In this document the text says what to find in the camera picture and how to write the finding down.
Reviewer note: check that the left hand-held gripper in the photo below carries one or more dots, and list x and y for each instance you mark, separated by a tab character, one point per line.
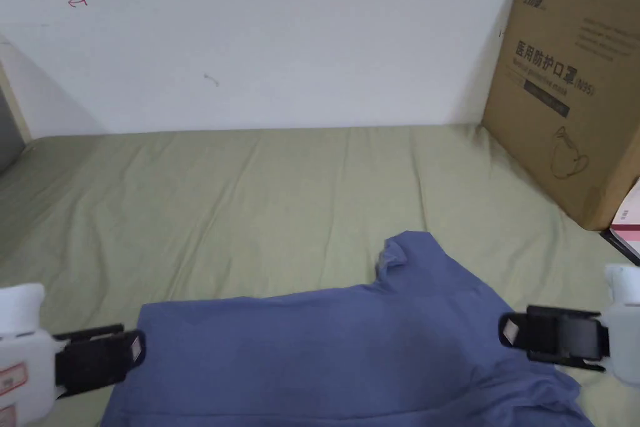
22	357

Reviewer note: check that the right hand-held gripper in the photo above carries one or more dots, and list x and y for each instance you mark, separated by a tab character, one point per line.
622	327

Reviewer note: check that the blue shirt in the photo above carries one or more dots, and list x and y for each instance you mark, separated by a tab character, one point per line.
320	347

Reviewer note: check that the pink and white box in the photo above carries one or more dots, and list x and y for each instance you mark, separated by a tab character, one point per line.
631	222

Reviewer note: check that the bed with pale green sheet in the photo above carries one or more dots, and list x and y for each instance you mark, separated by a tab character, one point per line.
240	197

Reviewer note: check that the brown cardboard carton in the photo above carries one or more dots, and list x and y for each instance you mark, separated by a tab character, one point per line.
560	112

